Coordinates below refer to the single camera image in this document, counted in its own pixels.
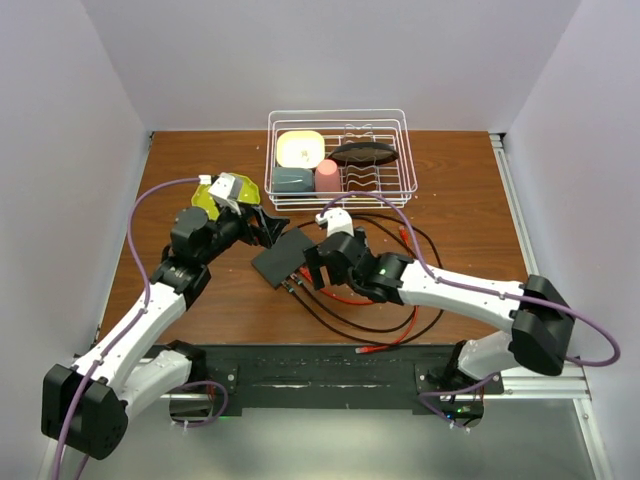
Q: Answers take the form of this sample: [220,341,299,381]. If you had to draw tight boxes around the red ethernet cable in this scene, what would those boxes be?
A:
[297,224,420,356]

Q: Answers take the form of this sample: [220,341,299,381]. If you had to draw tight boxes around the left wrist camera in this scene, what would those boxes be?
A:
[207,172,243,216]

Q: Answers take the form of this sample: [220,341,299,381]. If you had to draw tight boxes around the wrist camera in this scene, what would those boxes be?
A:
[207,172,243,216]
[315,208,354,238]

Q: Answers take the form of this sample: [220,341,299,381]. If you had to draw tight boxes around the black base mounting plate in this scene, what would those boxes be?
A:
[130,342,504,419]

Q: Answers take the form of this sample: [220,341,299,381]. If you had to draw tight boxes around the purple cable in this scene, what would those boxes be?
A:
[49,174,229,480]
[319,192,622,429]

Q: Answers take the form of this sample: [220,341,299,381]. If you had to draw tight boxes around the pink plastic cup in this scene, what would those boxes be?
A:
[314,159,342,194]

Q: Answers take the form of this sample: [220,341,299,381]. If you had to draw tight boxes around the black network switch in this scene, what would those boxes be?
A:
[251,228,314,289]

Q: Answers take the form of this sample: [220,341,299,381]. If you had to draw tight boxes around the black ethernet cable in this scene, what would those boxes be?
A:
[292,213,446,334]
[282,282,444,346]

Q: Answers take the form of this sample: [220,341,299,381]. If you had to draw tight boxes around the yellow square bowl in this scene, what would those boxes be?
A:
[276,130,325,169]

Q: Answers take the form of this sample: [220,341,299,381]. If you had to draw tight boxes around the grey-blue cup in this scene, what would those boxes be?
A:
[272,167,314,194]

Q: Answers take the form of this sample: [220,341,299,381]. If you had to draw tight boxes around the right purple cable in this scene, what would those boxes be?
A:
[319,192,622,429]

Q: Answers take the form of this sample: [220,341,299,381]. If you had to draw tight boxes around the dark brown oval plate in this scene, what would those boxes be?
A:
[328,142,399,166]

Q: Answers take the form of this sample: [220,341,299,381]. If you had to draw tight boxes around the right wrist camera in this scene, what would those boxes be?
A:
[315,208,354,238]

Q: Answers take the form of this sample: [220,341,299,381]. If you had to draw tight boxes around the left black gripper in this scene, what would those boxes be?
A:
[199,198,288,266]

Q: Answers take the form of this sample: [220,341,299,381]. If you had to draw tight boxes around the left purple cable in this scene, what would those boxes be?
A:
[49,174,229,480]

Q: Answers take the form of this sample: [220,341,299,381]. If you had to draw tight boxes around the green scalloped plate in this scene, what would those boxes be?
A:
[191,173,261,220]

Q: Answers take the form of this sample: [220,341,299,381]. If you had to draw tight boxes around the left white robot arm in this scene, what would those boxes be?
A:
[41,204,289,460]

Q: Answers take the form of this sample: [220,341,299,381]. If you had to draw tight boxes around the white wire dish rack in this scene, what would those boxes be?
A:
[264,108,418,211]

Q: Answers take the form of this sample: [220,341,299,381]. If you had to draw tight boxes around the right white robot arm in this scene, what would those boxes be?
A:
[303,228,575,395]

